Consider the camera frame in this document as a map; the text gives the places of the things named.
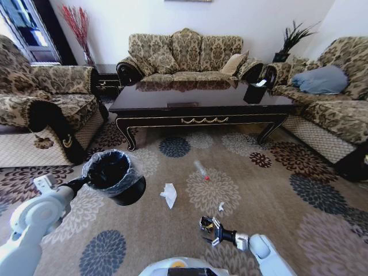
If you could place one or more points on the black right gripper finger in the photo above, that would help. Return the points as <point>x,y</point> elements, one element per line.
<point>215,242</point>
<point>217,224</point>

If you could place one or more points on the black trash bin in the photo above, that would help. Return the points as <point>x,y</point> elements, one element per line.
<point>126,189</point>

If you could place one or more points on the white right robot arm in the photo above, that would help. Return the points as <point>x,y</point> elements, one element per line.
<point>263,247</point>

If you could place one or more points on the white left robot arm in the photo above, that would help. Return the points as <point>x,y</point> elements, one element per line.
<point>31,218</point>

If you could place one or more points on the black crumpled wrapper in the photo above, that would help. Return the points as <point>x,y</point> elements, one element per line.
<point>206,224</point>

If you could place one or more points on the small white paper scrap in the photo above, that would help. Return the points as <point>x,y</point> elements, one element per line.
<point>221,206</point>

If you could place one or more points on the white robot front shell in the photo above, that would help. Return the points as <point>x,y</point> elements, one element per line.
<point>184,266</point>

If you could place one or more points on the large crumpled white tissue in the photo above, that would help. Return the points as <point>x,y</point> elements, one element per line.
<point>170,194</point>

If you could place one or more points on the clear plastic bottle, red cap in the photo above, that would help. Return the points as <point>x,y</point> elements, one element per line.
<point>200,169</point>

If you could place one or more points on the floral patterned rug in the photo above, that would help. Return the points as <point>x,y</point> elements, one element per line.
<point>281,207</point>

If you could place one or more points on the floral sofa with black armrest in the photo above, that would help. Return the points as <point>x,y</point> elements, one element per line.
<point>51,83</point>

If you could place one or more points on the black side table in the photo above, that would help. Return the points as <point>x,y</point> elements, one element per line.
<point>106,79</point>

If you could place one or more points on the dark wooden coffee table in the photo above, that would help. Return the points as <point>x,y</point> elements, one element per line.
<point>198,97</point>

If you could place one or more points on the black tissue box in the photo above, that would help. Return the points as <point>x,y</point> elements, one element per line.
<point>253,93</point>

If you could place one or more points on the floral patterned cushion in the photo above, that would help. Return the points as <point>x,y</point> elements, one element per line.
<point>164,63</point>

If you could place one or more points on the dark curtain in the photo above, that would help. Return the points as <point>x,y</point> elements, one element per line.
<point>56,31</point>

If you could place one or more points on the floral sofa with grey cushion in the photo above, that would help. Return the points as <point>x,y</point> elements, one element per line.
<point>330,115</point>

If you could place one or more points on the red branch decoration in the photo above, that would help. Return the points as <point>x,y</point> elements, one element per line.
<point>79,26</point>

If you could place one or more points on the beige cushion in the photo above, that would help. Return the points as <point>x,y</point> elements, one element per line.
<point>234,64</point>

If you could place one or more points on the floral three-seat sofa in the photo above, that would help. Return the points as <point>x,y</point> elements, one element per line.
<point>187,49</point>

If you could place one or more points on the blue-grey cushion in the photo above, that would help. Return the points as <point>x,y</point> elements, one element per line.
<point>320,80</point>

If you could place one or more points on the green plant in black pot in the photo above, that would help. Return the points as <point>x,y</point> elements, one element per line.
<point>289,40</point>

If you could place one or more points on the window with white frame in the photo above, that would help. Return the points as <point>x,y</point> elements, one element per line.
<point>27,28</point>

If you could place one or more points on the picture frame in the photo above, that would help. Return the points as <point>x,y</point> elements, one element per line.
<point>188,0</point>

